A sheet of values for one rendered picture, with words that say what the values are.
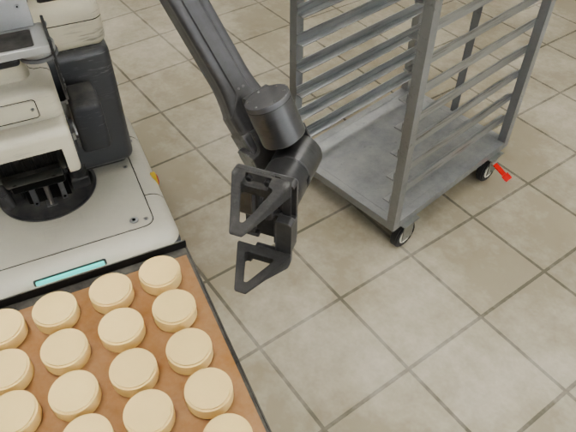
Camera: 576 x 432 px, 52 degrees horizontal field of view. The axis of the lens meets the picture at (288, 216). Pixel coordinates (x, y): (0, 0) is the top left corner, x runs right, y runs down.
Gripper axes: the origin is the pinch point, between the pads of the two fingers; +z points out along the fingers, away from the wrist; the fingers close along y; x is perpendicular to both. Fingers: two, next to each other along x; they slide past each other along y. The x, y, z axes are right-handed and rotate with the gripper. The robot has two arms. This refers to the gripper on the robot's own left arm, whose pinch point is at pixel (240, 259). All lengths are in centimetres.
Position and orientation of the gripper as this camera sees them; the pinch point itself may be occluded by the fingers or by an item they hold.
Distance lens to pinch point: 64.2
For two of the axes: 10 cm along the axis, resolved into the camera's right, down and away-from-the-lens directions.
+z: -3.5, 6.7, -6.5
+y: -0.1, 6.9, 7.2
